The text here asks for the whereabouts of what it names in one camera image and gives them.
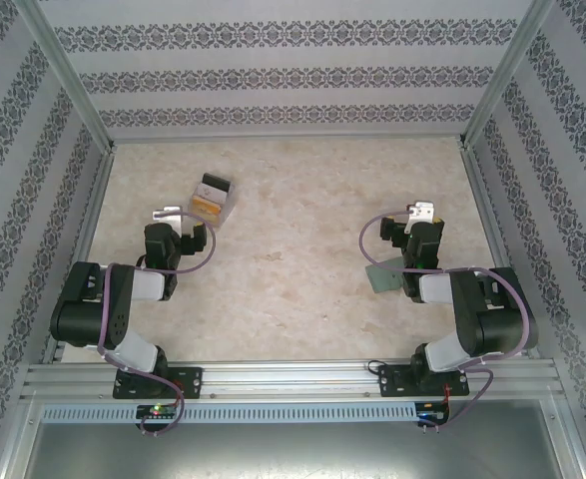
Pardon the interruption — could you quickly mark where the clear plastic card box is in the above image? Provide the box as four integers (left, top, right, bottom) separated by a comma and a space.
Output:
186, 172, 238, 230

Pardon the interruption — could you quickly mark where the grey green card holder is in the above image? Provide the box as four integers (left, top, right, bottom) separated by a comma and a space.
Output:
364, 257, 406, 295

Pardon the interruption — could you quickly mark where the plain black credit card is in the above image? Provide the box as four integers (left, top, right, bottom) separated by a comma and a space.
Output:
201, 172, 232, 194

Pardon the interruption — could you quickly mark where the grey metal panel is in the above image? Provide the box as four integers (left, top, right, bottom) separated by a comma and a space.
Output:
22, 421, 568, 479

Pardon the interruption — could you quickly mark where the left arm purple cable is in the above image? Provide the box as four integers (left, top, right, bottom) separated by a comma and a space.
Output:
96, 212, 218, 439

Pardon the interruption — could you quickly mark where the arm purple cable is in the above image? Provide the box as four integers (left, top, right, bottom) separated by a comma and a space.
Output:
360, 209, 533, 434
96, 212, 218, 439

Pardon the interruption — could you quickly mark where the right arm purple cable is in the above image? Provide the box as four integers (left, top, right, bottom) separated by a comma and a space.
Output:
360, 209, 533, 434

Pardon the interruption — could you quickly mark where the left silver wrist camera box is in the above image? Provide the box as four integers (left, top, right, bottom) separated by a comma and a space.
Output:
151, 205, 188, 227

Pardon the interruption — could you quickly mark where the aluminium side rail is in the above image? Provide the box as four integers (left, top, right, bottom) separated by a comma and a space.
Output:
457, 144, 543, 361
41, 147, 118, 365

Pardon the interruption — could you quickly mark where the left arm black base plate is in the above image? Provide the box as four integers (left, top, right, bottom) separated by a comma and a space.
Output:
112, 366, 205, 400

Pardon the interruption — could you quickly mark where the aluminium rear rail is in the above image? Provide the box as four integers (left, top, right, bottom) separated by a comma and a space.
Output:
108, 130, 468, 147

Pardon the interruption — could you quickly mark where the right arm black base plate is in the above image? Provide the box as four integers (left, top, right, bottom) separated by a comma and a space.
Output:
377, 363, 471, 399

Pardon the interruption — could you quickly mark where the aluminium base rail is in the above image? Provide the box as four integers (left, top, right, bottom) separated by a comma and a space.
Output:
20, 362, 566, 402

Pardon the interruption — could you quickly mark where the aluminium frame post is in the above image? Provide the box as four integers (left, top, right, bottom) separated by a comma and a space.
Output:
16, 0, 118, 154
456, 0, 559, 151

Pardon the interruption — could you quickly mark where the slotted grey cable duct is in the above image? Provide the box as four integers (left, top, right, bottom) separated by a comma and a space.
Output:
40, 401, 419, 425

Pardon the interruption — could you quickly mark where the aluminium frame leg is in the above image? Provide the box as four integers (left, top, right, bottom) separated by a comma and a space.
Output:
0, 391, 44, 479
541, 393, 586, 479

